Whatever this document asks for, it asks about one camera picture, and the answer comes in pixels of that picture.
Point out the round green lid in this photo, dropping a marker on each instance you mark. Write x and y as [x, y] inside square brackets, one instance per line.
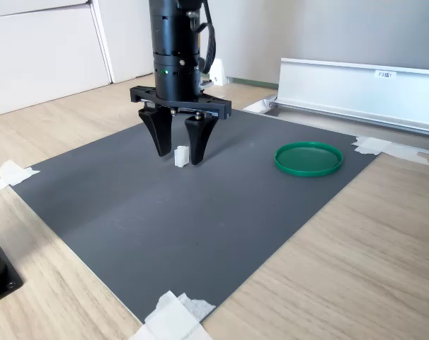
[308, 159]

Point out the dark grey mat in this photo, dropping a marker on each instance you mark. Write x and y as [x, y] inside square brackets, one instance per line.
[182, 219]

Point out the small white plastic terminal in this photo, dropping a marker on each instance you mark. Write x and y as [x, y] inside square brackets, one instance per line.
[181, 156]

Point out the small white flap label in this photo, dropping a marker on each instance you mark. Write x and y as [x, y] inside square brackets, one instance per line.
[386, 74]

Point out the white cabinet panel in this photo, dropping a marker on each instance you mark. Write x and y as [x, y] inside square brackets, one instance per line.
[41, 53]

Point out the white wall bracket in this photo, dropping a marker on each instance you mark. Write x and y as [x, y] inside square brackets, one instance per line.
[218, 72]

